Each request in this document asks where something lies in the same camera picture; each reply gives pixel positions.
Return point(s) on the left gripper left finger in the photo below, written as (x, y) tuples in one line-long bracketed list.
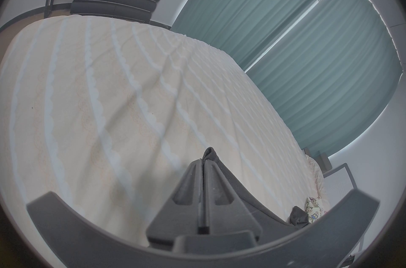
[(180, 212)]

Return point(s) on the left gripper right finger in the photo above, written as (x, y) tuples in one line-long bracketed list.
[(222, 216)]

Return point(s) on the black T-shirt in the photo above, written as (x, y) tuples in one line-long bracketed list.
[(272, 212)]

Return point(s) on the white printed pyjama top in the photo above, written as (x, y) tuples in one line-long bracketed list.
[(315, 209)]

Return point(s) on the pale pink pillow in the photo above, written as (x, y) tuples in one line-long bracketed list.
[(317, 178)]

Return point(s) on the grey bedside table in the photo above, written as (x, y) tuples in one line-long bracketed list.
[(323, 159)]

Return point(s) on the bed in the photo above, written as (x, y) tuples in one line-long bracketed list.
[(95, 102)]

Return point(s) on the blue-green curtain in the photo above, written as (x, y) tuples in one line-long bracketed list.
[(247, 0), (333, 76)]

